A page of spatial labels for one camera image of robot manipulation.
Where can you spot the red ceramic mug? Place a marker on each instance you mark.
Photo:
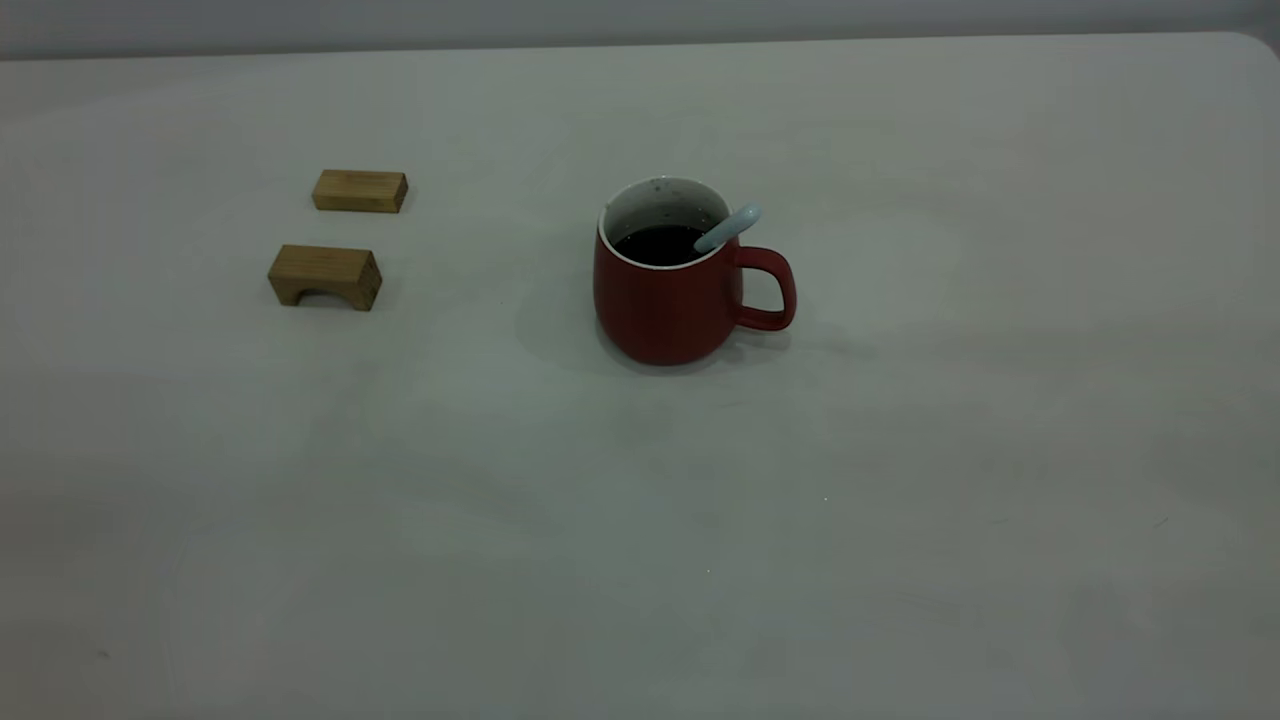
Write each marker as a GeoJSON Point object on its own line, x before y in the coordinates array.
{"type": "Point", "coordinates": [660, 310]}

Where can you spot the flat rectangular wooden block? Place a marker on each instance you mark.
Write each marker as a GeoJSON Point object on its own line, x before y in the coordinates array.
{"type": "Point", "coordinates": [360, 190]}

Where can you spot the dark coffee liquid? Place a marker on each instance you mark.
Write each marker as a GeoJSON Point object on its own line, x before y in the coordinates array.
{"type": "Point", "coordinates": [655, 245]}

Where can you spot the wooden block with arch cutout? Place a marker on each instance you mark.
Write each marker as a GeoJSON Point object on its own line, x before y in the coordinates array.
{"type": "Point", "coordinates": [325, 265]}

